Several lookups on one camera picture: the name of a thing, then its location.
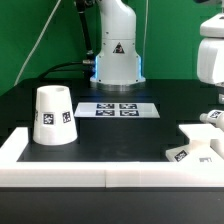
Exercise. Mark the white U-shaped table fence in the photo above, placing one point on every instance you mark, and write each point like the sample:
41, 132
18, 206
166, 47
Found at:
14, 173

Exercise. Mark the white fiducial marker plate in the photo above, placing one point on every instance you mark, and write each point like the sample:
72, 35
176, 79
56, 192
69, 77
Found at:
116, 110

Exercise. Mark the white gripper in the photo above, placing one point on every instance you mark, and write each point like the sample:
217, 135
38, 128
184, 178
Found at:
210, 60

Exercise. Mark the white lamp bulb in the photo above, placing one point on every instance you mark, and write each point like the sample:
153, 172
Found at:
215, 117

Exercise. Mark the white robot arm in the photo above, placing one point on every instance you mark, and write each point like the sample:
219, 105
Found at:
129, 41

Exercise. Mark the white conical lamp shade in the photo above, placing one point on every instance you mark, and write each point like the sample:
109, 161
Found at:
54, 122

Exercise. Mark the white lamp base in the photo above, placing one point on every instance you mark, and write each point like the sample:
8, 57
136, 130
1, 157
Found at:
198, 149

